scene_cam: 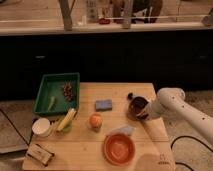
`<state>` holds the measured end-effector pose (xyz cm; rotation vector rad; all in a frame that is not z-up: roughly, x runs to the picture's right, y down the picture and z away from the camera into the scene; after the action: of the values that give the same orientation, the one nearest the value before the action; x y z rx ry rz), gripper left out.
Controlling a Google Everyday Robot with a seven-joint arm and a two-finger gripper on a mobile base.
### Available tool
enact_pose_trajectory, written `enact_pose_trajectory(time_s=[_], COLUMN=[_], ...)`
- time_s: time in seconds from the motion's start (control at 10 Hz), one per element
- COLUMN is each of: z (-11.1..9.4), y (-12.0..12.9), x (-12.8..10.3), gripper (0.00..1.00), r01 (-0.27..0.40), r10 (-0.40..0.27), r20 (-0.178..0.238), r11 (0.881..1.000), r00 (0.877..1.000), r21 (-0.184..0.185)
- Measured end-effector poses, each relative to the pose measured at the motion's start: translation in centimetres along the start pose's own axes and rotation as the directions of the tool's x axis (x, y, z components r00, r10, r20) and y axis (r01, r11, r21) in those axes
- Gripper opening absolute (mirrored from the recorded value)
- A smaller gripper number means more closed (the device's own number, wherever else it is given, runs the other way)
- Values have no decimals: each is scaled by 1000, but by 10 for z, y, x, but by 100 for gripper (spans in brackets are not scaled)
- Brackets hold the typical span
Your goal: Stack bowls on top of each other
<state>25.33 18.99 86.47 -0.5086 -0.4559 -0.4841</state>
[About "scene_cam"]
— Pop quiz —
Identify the dark brown bowl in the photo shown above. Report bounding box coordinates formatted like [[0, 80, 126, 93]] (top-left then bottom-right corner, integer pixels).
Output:
[[127, 96, 148, 120]]

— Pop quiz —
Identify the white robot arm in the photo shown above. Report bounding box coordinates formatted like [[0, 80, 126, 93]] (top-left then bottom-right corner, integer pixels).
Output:
[[145, 88, 213, 145]]

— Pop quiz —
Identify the blue sponge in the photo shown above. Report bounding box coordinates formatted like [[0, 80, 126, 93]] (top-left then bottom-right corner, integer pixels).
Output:
[[95, 99, 112, 111]]

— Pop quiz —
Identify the black white brush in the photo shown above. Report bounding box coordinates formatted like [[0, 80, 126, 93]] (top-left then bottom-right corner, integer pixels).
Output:
[[127, 93, 133, 100]]

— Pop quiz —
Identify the orange peach fruit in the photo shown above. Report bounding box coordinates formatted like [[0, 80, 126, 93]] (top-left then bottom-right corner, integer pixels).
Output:
[[89, 113, 103, 129]]

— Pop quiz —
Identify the bunch of dark grapes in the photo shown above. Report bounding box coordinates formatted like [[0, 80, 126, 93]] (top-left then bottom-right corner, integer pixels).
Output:
[[62, 83, 73, 101]]

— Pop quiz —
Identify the green plastic tray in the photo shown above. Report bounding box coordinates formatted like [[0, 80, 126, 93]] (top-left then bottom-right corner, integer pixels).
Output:
[[34, 73, 80, 116]]

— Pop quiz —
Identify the light blue cloth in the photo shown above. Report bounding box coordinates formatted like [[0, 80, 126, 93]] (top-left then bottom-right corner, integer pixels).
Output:
[[113, 126, 134, 136]]

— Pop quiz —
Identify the green vegetable piece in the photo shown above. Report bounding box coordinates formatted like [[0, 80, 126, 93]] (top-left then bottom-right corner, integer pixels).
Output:
[[47, 96, 56, 111]]

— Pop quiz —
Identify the red object on counter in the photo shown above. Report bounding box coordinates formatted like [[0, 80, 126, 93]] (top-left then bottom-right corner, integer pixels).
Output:
[[98, 18, 110, 25]]

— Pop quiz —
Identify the orange bowl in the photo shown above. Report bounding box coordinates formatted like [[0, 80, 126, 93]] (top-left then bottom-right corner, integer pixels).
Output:
[[103, 133, 135, 166]]

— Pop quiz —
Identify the white cup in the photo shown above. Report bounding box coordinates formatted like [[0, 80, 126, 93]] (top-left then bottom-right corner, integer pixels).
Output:
[[32, 118, 52, 137]]

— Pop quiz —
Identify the black cable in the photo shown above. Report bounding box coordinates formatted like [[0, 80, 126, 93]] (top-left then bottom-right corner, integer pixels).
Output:
[[170, 134, 213, 171]]

